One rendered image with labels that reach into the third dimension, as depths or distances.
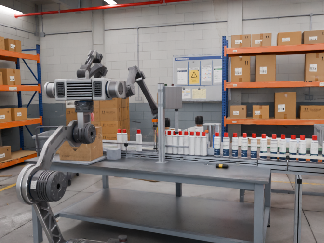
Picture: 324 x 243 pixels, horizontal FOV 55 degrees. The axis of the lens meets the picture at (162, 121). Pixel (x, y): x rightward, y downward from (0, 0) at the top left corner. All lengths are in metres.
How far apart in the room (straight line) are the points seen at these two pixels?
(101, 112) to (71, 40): 2.71
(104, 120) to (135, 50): 2.12
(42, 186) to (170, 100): 1.25
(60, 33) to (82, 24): 0.65
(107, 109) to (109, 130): 0.42
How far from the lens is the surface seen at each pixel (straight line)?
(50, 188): 1.90
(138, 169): 2.45
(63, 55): 8.43
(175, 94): 2.64
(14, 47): 6.96
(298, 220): 2.60
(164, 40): 7.37
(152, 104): 2.82
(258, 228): 2.35
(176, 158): 2.74
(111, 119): 6.15
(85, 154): 2.76
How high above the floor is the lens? 1.41
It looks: 5 degrees down
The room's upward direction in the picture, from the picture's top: 1 degrees counter-clockwise
